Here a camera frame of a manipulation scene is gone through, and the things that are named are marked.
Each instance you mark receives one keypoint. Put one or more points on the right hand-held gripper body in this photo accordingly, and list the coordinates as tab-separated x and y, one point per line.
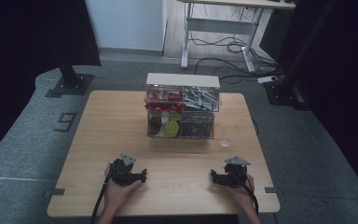
236	175

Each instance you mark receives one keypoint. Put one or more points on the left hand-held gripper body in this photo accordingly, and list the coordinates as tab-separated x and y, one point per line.
121	174

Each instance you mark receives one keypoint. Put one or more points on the person's left hand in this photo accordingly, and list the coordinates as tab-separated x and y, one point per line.
115	194

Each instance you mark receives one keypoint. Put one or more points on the person's right hand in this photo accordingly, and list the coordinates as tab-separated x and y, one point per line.
245	196

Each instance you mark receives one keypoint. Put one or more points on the small clear round lid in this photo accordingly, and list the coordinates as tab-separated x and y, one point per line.
224	142

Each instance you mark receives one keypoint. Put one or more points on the dark red round disc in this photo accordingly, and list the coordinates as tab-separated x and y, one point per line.
154	125

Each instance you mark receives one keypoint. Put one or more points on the pile of dark small pieces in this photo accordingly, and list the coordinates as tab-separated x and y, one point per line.
196	127

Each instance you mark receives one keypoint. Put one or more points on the large yellow-green round disc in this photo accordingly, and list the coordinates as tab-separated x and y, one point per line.
170	128

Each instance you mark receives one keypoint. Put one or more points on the small yellow-green round disc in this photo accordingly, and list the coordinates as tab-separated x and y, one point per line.
174	116

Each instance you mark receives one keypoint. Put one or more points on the pile of red plastic pieces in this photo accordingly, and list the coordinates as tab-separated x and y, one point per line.
163	101

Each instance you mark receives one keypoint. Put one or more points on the clear acrylic drawer organizer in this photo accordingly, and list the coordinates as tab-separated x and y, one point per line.
183	105

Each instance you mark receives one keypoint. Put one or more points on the pile of grey metal pieces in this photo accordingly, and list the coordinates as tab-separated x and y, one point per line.
200	99

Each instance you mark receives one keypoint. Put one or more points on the white power strip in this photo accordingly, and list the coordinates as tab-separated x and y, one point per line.
267	79

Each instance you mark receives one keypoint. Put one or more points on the black metal stand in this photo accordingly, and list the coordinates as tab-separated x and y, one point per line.
287	84

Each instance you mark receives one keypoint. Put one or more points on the dark curtain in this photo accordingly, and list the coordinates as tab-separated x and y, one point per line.
345	77
21	46

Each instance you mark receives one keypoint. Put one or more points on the black stand with base plate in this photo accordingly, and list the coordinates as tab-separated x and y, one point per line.
71	81

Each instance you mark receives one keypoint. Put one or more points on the white metal frame desk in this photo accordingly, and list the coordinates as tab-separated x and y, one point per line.
220	26

